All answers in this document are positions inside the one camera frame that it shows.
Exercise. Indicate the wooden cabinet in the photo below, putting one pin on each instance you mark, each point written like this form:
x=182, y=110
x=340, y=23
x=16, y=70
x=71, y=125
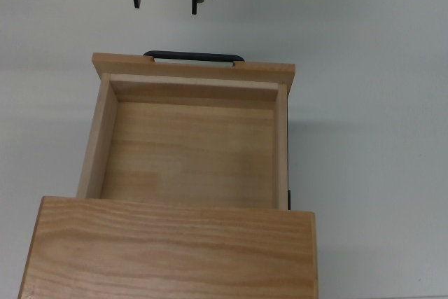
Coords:
x=168, y=250

